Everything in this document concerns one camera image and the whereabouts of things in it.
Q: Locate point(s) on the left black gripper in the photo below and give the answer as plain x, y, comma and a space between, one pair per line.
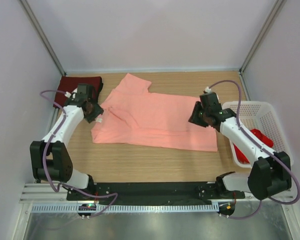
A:
98, 111

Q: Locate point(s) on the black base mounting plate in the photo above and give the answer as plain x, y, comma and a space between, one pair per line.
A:
166, 193

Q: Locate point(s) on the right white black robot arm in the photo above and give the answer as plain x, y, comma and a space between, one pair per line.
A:
269, 169

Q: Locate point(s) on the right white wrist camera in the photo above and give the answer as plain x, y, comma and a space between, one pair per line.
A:
208, 90

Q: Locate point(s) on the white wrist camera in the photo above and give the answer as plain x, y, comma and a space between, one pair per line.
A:
71, 95
208, 90

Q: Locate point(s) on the folded dark red t-shirt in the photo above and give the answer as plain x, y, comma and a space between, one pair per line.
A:
70, 83

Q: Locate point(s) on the pink t-shirt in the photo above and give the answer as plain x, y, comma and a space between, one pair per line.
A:
133, 115

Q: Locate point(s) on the white slotted cable duct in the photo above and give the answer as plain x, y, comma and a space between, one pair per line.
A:
89, 208

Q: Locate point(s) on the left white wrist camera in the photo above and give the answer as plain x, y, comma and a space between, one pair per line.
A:
71, 95

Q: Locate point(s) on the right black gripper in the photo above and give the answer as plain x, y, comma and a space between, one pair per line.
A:
194, 118

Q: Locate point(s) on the white plastic basket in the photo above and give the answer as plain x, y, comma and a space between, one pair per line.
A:
262, 116

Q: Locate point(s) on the folded black t-shirt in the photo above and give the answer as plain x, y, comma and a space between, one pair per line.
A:
99, 86

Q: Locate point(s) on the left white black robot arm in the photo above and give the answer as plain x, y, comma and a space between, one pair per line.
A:
50, 159

